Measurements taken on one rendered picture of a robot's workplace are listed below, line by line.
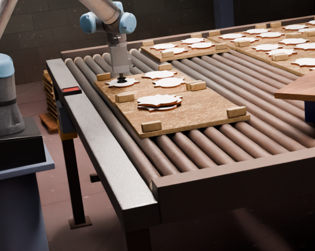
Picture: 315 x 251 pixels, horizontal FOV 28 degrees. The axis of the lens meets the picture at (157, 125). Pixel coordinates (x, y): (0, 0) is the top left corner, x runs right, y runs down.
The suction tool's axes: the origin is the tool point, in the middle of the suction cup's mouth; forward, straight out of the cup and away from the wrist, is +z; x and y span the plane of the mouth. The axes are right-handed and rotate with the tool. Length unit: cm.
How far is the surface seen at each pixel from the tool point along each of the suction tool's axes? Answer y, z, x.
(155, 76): 1.0, -0.2, -13.5
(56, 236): 67, 94, 41
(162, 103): -47.5, -1.9, -9.0
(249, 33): 78, 0, -76
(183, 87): -20.5, 0.6, -21.1
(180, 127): -68, 1, -11
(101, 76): 11.0, -1.0, 7.4
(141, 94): -22.3, 0.6, -4.9
